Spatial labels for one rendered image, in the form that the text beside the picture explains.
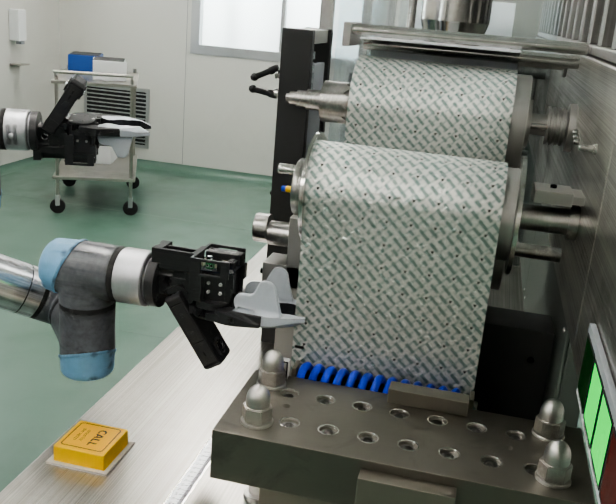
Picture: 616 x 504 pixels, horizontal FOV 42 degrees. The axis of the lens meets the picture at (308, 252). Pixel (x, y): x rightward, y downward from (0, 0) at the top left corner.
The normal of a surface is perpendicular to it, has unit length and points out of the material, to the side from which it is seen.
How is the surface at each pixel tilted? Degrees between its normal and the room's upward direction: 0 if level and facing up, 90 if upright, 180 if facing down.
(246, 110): 90
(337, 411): 0
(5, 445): 0
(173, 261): 90
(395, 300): 90
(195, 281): 90
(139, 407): 0
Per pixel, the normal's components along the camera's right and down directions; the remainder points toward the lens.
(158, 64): -0.23, 0.27
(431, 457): 0.08, -0.95
